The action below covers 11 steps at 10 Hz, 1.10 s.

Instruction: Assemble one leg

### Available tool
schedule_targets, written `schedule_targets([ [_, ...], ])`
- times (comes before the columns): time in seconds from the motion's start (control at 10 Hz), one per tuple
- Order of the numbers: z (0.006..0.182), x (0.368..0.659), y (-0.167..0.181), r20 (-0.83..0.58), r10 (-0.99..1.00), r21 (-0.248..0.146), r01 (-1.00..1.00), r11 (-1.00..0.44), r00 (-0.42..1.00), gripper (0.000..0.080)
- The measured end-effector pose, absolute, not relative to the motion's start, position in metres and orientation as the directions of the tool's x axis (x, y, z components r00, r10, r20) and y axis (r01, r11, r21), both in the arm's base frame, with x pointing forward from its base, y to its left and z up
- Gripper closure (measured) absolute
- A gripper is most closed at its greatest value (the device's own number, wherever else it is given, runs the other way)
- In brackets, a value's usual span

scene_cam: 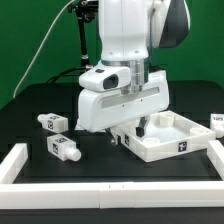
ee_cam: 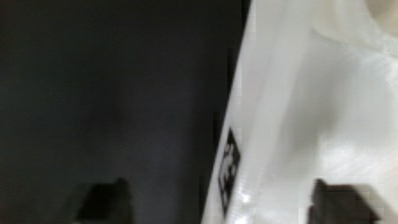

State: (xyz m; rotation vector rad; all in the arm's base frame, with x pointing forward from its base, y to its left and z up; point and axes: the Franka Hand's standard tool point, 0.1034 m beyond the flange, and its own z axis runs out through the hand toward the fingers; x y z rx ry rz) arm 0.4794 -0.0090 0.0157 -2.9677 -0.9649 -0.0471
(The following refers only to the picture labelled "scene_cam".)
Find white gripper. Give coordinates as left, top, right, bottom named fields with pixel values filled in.
left=78, top=70, right=169, bottom=145

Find white square tabletop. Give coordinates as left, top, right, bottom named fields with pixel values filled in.
left=112, top=111, right=216, bottom=162

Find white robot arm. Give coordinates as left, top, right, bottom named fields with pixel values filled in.
left=78, top=0, right=190, bottom=132

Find white U-shaped fence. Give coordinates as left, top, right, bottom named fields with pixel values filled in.
left=0, top=143, right=224, bottom=209

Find black cables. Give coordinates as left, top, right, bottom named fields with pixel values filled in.
left=45, top=65, right=98, bottom=84

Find black camera stand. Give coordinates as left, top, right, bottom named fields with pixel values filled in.
left=67, top=0, right=99, bottom=67

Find white cable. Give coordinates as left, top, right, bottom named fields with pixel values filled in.
left=12, top=0, right=77, bottom=99

